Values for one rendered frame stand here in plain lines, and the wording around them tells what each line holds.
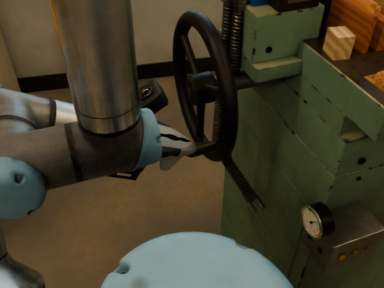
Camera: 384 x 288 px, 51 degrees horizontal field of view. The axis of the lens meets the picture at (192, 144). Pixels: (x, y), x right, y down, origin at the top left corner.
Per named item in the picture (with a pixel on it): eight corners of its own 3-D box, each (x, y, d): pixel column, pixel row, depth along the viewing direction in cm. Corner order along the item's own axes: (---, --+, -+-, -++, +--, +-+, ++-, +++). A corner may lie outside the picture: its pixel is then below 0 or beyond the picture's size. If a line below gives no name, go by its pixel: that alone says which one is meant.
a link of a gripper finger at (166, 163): (183, 167, 74) (138, 159, 69) (199, 143, 71) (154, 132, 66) (188, 179, 72) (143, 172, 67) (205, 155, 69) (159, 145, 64)
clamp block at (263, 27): (220, 31, 83) (222, -13, 78) (278, 21, 87) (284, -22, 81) (252, 65, 73) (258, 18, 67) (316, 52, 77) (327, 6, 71)
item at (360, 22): (287, 1, 87) (292, -31, 83) (292, 0, 88) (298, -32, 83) (360, 54, 70) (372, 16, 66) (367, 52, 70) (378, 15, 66)
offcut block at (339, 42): (322, 49, 71) (327, 27, 69) (339, 48, 72) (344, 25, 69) (332, 60, 68) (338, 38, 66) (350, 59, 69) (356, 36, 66)
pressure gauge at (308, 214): (296, 226, 78) (304, 198, 73) (313, 220, 79) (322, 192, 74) (315, 252, 74) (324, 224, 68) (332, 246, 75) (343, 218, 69)
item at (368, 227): (299, 240, 84) (307, 216, 79) (349, 223, 87) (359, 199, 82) (323, 274, 78) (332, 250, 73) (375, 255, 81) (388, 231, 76)
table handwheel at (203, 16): (159, 63, 95) (179, -24, 68) (237, 48, 100) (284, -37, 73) (196, 180, 87) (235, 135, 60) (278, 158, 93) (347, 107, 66)
